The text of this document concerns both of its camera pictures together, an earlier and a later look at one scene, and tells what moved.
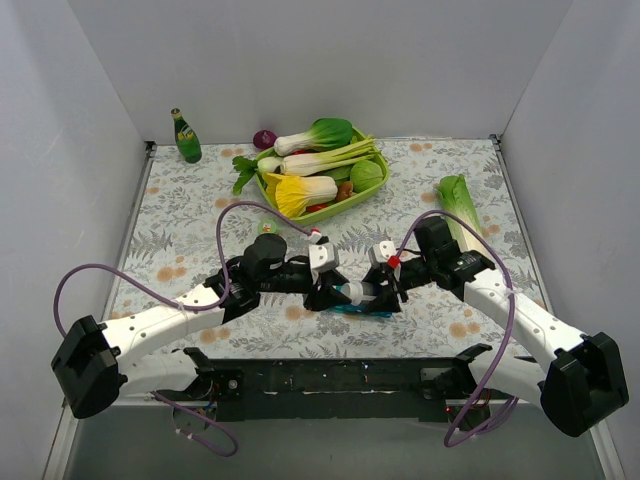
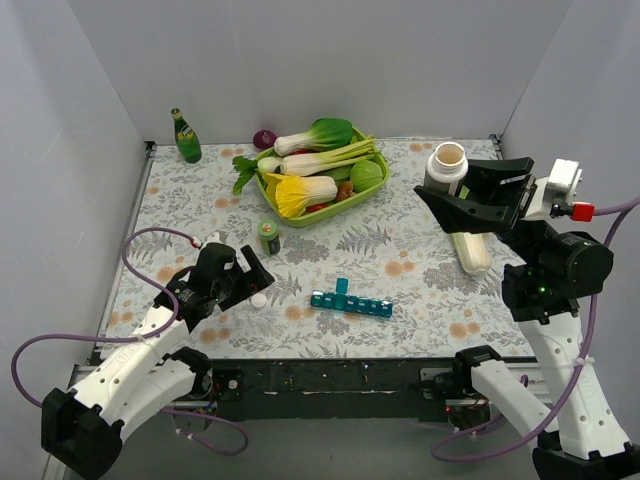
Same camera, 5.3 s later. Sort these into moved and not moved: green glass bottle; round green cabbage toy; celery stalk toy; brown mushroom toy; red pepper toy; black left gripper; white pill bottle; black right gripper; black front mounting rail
Moved: white pill bottle; black left gripper; black right gripper
Not moved: black front mounting rail; green glass bottle; brown mushroom toy; round green cabbage toy; red pepper toy; celery stalk toy
